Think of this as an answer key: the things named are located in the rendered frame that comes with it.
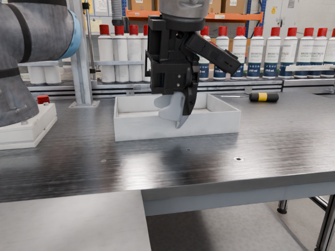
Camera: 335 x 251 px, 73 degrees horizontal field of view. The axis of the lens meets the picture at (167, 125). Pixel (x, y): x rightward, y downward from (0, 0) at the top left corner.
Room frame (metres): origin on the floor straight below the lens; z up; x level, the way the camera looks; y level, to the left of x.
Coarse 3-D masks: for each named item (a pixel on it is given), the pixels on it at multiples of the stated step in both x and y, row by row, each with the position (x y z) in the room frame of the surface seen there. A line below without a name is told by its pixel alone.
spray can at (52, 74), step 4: (44, 68) 0.83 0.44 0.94; (48, 68) 0.83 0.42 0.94; (52, 68) 0.83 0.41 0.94; (56, 68) 0.84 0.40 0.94; (44, 72) 0.84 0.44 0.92; (48, 72) 0.83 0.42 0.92; (52, 72) 0.83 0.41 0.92; (56, 72) 0.84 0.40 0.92; (48, 76) 0.83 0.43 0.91; (52, 76) 0.83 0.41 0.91; (56, 76) 0.84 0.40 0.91; (48, 80) 0.83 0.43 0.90; (52, 80) 0.83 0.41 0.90; (56, 80) 0.84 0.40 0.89; (60, 80) 0.85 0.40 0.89; (48, 84) 0.83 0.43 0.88; (52, 84) 0.83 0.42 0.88; (56, 84) 0.83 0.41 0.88
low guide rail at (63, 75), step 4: (96, 72) 0.91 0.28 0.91; (100, 72) 0.91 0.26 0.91; (24, 76) 0.87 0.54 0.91; (28, 76) 0.87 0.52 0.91; (60, 76) 0.89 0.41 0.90; (64, 76) 0.89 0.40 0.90; (68, 76) 0.89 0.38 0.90; (72, 76) 0.89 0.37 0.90; (92, 76) 0.91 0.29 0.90; (96, 76) 0.91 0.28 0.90; (100, 76) 0.91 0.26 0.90
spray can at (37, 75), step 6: (30, 66) 0.82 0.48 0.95; (36, 66) 0.83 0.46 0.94; (42, 66) 0.85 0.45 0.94; (30, 72) 0.82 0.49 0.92; (36, 72) 0.82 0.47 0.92; (42, 72) 0.84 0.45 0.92; (30, 78) 0.83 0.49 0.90; (36, 78) 0.82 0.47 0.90; (42, 78) 0.84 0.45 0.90; (36, 84) 0.82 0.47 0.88; (42, 84) 0.83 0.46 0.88
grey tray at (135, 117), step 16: (144, 96) 0.63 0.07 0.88; (208, 96) 0.66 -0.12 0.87; (128, 112) 0.62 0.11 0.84; (144, 112) 0.63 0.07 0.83; (192, 112) 0.63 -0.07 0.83; (208, 112) 0.46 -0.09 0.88; (224, 112) 0.47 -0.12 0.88; (240, 112) 0.48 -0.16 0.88; (128, 128) 0.43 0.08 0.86; (144, 128) 0.43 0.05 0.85; (160, 128) 0.44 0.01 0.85; (192, 128) 0.45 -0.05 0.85; (208, 128) 0.46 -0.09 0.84; (224, 128) 0.47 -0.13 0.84
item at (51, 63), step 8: (24, 64) 0.80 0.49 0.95; (32, 64) 0.81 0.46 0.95; (40, 64) 0.81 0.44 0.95; (48, 64) 0.81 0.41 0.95; (56, 64) 0.82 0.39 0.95; (64, 64) 0.82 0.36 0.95; (96, 64) 0.84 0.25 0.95; (104, 64) 0.85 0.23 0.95; (112, 64) 0.85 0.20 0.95; (120, 64) 0.85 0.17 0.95; (128, 64) 0.86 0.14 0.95; (136, 64) 0.86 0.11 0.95
